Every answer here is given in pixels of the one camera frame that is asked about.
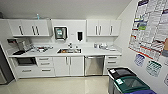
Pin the white drawer unit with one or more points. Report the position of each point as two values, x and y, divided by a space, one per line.
44 66
112 63

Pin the stack of white dishes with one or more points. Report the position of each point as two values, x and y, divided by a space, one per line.
104 46

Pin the steel kitchen sink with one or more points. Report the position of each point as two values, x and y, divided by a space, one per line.
69 51

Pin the stainless steel dishwasher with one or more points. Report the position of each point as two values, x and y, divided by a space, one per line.
94 66

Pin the black wall soap dispenser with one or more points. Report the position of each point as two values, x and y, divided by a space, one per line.
79 35

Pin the black built-in microwave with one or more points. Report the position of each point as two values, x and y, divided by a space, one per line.
26 61

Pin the white upper cabinet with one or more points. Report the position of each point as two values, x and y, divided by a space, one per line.
30 28
103 27

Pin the chrome faucet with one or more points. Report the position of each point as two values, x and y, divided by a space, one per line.
70 45

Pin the hanging wall calendar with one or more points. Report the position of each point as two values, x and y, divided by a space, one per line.
154 68
140 60

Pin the dish soap bottle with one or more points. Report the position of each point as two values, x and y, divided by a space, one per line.
95 45

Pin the grey bin black lid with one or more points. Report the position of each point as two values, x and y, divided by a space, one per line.
120 72

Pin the steel paper towel dispenser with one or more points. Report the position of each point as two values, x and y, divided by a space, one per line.
60 33

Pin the black coffee machine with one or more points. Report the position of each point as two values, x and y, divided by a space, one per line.
19 45

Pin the white folded towel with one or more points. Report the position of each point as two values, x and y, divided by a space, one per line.
113 49

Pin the blue bottle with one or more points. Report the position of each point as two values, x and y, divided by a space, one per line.
38 16

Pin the white sink base cabinet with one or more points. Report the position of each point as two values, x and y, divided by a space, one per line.
68 66

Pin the large wall poster board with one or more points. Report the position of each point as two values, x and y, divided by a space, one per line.
150 26

